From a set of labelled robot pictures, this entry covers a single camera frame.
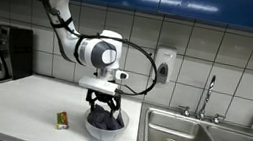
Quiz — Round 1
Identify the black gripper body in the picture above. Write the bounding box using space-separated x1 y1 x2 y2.
84 88 124 112

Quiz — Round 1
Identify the grey hand towel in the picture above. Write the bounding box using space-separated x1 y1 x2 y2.
86 104 128 134

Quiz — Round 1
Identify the translucent plastic bowl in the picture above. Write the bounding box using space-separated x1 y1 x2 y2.
81 103 132 141

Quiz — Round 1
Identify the yellow green snack packet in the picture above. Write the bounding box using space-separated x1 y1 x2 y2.
54 110 72 132

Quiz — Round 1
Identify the black coffee maker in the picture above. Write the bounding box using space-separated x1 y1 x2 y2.
0 23 40 90

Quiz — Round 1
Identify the chrome sink faucet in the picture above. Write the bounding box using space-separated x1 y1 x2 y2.
195 73 218 122

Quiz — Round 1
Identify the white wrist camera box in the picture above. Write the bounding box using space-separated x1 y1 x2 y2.
77 75 120 97

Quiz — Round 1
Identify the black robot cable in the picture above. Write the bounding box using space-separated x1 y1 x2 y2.
22 0 170 101

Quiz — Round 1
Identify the chrome faucet handle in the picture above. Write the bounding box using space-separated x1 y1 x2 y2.
176 104 193 119
211 113 227 127

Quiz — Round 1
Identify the white wall soap dispenser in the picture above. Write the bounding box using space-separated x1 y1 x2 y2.
149 44 178 86

